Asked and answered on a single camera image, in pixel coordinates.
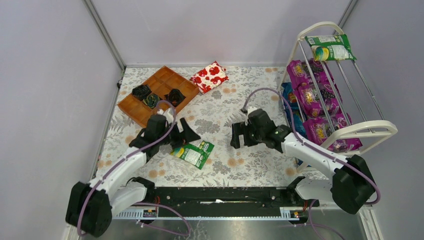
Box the green candy bag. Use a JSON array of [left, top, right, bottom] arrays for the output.
[[170, 140, 215, 170], [304, 34, 357, 62]]

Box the purple candy bag top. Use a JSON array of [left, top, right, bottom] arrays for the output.
[[302, 113, 363, 153]]

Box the purple candy bag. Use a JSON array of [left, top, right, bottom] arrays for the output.
[[294, 83, 342, 118], [302, 113, 363, 153]]

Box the purple candy bag front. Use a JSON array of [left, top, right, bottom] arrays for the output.
[[294, 83, 342, 118]]

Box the purple candy bag carried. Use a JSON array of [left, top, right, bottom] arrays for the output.
[[286, 58, 334, 89]]

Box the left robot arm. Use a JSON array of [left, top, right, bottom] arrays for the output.
[[65, 113, 201, 237]]

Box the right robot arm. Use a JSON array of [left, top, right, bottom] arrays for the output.
[[230, 107, 380, 214]]

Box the lower blue candy bag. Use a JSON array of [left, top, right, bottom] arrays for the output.
[[284, 107, 308, 139]]

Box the blue candy bag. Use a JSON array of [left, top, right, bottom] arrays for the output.
[[284, 107, 308, 139], [281, 82, 299, 111]]

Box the upper blue candy bag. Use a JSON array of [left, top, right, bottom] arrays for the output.
[[281, 82, 299, 111]]

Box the white metal shelf rack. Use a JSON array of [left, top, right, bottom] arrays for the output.
[[278, 21, 398, 157]]

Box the black orange rolled cloth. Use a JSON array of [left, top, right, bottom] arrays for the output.
[[164, 88, 186, 108]]

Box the black yellow rolled cloth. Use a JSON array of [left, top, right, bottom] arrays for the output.
[[142, 93, 162, 109]]

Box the wooden compartment tray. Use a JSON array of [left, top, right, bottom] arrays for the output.
[[117, 66, 200, 127]]

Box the black rolled cloth left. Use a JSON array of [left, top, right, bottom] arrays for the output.
[[131, 84, 152, 101]]

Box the red floral folded cloth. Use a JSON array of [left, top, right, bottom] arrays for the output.
[[189, 61, 229, 94]]

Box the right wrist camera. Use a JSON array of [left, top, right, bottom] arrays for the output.
[[240, 106, 258, 126]]

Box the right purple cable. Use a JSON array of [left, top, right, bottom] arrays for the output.
[[241, 87, 382, 205]]

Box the purple cable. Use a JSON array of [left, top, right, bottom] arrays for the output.
[[241, 87, 382, 205], [76, 100, 178, 237]]

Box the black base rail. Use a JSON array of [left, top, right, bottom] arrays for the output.
[[135, 177, 319, 220]]

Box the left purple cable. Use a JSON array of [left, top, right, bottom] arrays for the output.
[[76, 100, 178, 237]]

